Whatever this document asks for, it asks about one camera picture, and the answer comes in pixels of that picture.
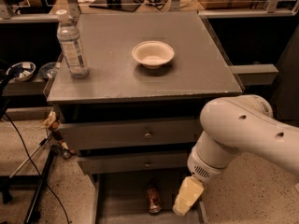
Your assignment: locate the grey drawer cabinet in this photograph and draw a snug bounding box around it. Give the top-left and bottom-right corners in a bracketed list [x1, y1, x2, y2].
[48, 12, 242, 224]

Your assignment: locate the white bowl with items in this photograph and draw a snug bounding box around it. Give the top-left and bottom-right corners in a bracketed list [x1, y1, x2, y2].
[7, 62, 36, 82]

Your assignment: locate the clear plastic water bottle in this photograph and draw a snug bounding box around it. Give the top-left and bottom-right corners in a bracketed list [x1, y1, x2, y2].
[56, 9, 89, 78]

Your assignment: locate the black floor cable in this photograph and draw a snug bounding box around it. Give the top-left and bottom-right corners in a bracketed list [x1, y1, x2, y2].
[3, 111, 73, 224]

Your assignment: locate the dark blue bowl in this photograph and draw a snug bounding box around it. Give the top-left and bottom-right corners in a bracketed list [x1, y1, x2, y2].
[38, 62, 60, 80]

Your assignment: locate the black monitor base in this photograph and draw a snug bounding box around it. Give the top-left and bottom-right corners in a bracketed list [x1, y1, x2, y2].
[89, 0, 141, 12]

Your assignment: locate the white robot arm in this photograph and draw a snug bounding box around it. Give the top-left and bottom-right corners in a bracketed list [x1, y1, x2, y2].
[173, 95, 299, 216]

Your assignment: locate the black tripod stand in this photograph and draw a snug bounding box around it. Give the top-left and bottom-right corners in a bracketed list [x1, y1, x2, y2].
[0, 133, 57, 224]

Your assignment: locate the grey middle drawer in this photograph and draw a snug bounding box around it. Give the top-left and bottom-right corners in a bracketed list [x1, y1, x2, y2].
[78, 151, 187, 175]

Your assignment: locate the grey top drawer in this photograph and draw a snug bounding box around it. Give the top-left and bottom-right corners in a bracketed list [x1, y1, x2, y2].
[59, 117, 202, 150]

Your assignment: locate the red coke can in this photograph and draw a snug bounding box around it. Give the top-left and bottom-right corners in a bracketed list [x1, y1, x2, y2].
[146, 186, 162, 215]

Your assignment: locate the grey open bottom drawer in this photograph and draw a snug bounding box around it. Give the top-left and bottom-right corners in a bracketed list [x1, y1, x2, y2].
[93, 168, 208, 224]

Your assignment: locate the grey side shelf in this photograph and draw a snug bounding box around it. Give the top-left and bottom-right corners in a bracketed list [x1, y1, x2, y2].
[230, 64, 278, 86]

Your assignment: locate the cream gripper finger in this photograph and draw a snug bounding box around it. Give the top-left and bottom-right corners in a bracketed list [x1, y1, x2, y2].
[173, 200, 189, 216]

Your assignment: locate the white paper bowl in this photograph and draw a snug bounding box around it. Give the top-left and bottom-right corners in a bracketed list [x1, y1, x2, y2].
[132, 41, 175, 69]

